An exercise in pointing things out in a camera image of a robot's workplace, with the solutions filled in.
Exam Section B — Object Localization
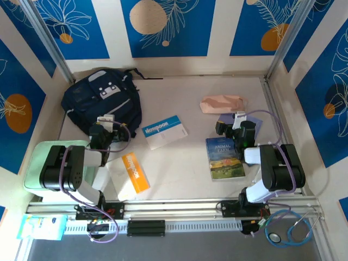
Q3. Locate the black ribbed block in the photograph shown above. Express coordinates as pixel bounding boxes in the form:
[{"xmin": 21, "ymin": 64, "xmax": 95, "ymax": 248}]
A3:
[{"xmin": 127, "ymin": 219, "xmax": 166, "ymax": 237}]

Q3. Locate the blue white tissue pack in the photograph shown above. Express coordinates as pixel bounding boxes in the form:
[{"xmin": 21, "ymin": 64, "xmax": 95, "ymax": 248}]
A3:
[{"xmin": 16, "ymin": 214, "xmax": 67, "ymax": 241}]

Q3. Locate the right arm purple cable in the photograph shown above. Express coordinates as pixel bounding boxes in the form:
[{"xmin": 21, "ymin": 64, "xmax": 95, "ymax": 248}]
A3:
[{"xmin": 243, "ymin": 109, "xmax": 300, "ymax": 237}]

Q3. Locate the mint green zip case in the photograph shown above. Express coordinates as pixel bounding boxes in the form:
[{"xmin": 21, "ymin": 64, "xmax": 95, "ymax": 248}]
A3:
[{"xmin": 23, "ymin": 140, "xmax": 97, "ymax": 198}]

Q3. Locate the aluminium side rail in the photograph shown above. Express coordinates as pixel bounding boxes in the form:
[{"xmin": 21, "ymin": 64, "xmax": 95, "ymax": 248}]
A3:
[{"xmin": 259, "ymin": 77, "xmax": 305, "ymax": 196}]

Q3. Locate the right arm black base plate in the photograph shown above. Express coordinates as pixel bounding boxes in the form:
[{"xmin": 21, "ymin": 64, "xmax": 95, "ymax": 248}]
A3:
[{"xmin": 220, "ymin": 200, "xmax": 271, "ymax": 218}]

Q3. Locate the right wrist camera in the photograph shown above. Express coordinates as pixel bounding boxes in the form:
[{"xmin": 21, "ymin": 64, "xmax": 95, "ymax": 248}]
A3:
[{"xmin": 233, "ymin": 110, "xmax": 247, "ymax": 129}]

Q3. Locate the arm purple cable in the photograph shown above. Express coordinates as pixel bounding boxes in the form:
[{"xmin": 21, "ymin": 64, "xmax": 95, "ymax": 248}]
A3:
[
  {"xmin": 243, "ymin": 109, "xmax": 300, "ymax": 237},
  {"xmin": 59, "ymin": 121, "xmax": 132, "ymax": 244}
]

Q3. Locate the purple notebook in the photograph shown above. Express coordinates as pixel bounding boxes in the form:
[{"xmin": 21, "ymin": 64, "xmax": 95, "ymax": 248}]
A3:
[{"xmin": 217, "ymin": 113, "xmax": 264, "ymax": 136}]

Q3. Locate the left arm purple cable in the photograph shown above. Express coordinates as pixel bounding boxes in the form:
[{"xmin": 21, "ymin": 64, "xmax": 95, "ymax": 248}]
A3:
[{"xmin": 59, "ymin": 121, "xmax": 132, "ymax": 244}]

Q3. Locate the Animal Farm paperback book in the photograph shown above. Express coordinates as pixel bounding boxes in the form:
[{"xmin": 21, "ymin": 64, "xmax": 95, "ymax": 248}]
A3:
[{"xmin": 205, "ymin": 137, "xmax": 246, "ymax": 181}]

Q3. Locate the aluminium mounting rail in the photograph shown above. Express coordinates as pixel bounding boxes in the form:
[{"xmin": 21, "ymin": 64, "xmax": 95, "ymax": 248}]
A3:
[{"xmin": 26, "ymin": 197, "xmax": 326, "ymax": 221}]

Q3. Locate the blue cover notebook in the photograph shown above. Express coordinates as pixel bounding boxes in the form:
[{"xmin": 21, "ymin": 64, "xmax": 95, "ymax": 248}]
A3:
[{"xmin": 141, "ymin": 115, "xmax": 189, "ymax": 151}]

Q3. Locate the orange cover notebook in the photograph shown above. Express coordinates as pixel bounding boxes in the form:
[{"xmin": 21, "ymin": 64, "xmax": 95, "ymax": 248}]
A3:
[{"xmin": 106, "ymin": 152, "xmax": 151, "ymax": 202}]

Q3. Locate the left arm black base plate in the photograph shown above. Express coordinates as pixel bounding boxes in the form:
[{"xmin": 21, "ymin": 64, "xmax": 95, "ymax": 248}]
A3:
[{"xmin": 75, "ymin": 201, "xmax": 125, "ymax": 220}]

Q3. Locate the blue stethoscope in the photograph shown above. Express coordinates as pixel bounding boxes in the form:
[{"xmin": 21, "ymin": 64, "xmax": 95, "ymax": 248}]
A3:
[{"xmin": 265, "ymin": 209, "xmax": 320, "ymax": 248}]

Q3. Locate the white slotted cable duct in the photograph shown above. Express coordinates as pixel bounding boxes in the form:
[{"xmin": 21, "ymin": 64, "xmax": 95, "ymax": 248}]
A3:
[{"xmin": 65, "ymin": 219, "xmax": 243, "ymax": 234}]

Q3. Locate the aluminium frame post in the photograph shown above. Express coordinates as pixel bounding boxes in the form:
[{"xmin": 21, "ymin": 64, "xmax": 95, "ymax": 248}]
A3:
[
  {"xmin": 265, "ymin": 0, "xmax": 313, "ymax": 79},
  {"xmin": 20, "ymin": 0, "xmax": 76, "ymax": 84}
]

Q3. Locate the navy blue backpack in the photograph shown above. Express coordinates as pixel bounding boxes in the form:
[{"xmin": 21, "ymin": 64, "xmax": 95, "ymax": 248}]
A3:
[{"xmin": 60, "ymin": 67, "xmax": 145, "ymax": 139}]

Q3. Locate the pink pencil pouch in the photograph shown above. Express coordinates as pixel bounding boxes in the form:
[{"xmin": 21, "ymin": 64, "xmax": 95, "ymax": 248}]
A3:
[{"xmin": 200, "ymin": 94, "xmax": 250, "ymax": 115}]

